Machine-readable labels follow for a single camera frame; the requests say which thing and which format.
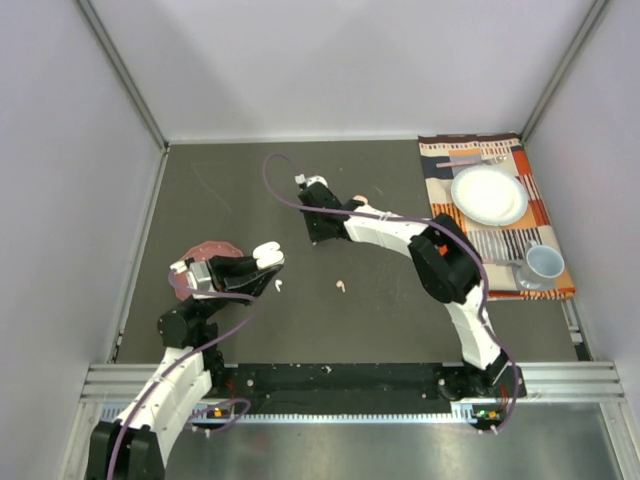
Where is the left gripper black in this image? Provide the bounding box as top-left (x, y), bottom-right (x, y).
top-left (194, 251), bottom-right (282, 321)

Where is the white earbud charging case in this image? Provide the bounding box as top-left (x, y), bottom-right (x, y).
top-left (252, 241), bottom-right (285, 270)

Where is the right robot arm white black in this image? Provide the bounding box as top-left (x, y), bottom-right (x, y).
top-left (295, 174), bottom-right (508, 396)

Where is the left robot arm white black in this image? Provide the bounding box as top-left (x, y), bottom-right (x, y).
top-left (86, 241), bottom-right (285, 479)

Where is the pink earbud charging case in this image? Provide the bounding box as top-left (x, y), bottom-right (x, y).
top-left (353, 195), bottom-right (369, 205)

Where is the pink polka dot plate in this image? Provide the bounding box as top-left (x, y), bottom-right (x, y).
top-left (170, 240), bottom-right (244, 301)

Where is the white paper plate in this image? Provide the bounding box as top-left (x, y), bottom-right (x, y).
top-left (450, 166), bottom-right (528, 227)

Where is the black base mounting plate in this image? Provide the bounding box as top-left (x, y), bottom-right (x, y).
top-left (212, 363), bottom-right (526, 415)

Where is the patterned orange placemat cloth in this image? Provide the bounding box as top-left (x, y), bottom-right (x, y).
top-left (418, 133), bottom-right (576, 300)

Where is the light blue cup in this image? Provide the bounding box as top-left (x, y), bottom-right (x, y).
top-left (515, 240), bottom-right (566, 290)

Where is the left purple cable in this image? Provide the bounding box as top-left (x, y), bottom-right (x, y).
top-left (102, 269), bottom-right (262, 480)

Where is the purple cable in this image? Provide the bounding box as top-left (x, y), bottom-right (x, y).
top-left (102, 269), bottom-right (262, 480)
top-left (262, 152), bottom-right (521, 434)

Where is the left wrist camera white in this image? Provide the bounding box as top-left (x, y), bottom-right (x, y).
top-left (168, 258), bottom-right (215, 300)

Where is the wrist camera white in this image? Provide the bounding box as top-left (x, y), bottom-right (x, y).
top-left (168, 258), bottom-right (215, 300)
top-left (294, 173), bottom-right (328, 190)

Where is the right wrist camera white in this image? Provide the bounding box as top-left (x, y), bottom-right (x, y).
top-left (294, 173), bottom-right (328, 190)

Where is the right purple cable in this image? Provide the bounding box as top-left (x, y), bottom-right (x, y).
top-left (262, 152), bottom-right (521, 434)

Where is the pink handled fork rear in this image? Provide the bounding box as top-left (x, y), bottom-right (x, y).
top-left (436, 155), bottom-right (508, 169)

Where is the right aluminium corner post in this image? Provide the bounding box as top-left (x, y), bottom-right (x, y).
top-left (520, 0), bottom-right (611, 143)

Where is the aluminium corner post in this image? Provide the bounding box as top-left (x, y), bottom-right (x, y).
top-left (74, 0), bottom-right (169, 152)
top-left (520, 0), bottom-right (611, 143)

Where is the left aluminium corner post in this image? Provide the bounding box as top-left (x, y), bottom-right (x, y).
top-left (74, 0), bottom-right (169, 152)

